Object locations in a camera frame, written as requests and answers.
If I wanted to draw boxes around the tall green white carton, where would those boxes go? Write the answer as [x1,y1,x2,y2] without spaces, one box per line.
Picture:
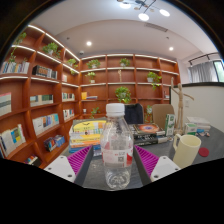
[164,113,176,137]

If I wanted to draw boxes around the white stacked boxes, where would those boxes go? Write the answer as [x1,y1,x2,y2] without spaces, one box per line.
[186,116,212,133]

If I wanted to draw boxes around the clear plastic bottle white cap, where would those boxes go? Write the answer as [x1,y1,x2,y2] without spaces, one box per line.
[99,102,135,191]

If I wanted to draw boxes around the dark office chair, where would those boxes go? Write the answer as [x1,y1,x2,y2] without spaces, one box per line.
[124,103,145,125]

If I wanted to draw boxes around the small green white box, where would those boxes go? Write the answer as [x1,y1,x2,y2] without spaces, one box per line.
[184,122,198,136]

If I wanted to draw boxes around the dark book with orange swirl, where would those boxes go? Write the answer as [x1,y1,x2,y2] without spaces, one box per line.
[128,123,166,137]

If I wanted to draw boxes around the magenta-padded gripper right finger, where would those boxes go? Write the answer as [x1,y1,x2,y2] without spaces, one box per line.
[133,144,181,187]

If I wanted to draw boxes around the cream ceramic mug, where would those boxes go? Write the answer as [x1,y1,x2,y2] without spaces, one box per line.
[172,133,202,170]

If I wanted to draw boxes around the wooden artist mannequin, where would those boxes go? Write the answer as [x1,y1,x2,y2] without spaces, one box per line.
[170,77,195,135]

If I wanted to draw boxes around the ceiling light cluster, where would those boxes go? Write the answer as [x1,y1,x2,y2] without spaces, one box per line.
[116,0,172,22]

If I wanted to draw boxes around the dark book stack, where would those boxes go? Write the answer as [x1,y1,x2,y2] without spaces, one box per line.
[131,133,169,148]

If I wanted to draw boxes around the wooden shelf unit with books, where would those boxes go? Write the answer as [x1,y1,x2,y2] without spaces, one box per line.
[0,23,181,169]

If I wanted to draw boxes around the black framed window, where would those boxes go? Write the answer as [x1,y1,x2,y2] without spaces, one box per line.
[213,59,224,83]

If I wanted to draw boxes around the colourful book stack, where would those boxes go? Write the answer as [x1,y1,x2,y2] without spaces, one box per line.
[68,119,108,155]

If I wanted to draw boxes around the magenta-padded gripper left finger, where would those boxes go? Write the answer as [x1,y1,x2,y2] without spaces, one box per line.
[44,145,95,188]

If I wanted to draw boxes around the grey curtain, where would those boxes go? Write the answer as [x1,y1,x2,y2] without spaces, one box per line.
[188,61,219,84]

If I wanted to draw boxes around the tan chair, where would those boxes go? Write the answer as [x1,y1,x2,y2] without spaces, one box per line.
[152,103,176,130]

